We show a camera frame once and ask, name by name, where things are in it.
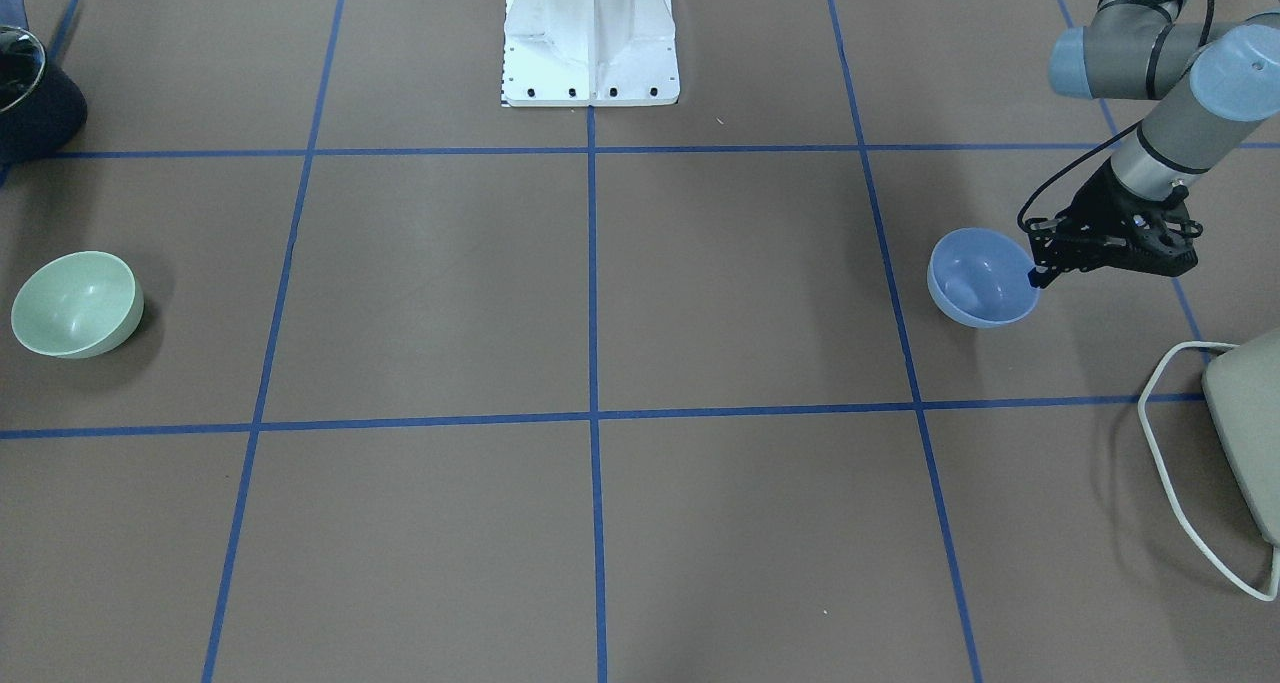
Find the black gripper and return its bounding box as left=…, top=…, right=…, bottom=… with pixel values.
left=1029, top=162, right=1190, bottom=290

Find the blue bowl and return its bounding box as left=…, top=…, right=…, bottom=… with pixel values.
left=925, top=226, right=1041, bottom=329

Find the green bowl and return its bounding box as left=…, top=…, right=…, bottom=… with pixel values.
left=10, top=251, right=145, bottom=359

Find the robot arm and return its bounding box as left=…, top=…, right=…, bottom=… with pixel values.
left=1018, top=0, right=1279, bottom=288

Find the beige toaster appliance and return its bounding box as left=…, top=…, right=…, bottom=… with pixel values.
left=1202, top=329, right=1279, bottom=545

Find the blue saucepan with lid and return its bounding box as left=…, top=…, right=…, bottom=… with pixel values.
left=1, top=0, right=88, bottom=165

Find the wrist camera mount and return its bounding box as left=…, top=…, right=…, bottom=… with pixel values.
left=1027, top=214, right=1203, bottom=288

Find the white power cord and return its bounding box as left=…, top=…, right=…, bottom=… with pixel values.
left=1138, top=342, right=1280, bottom=602

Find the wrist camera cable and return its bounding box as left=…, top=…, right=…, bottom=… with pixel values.
left=1018, top=0, right=1216, bottom=237

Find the white pedestal base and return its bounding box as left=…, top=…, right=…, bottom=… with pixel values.
left=500, top=0, right=681, bottom=107

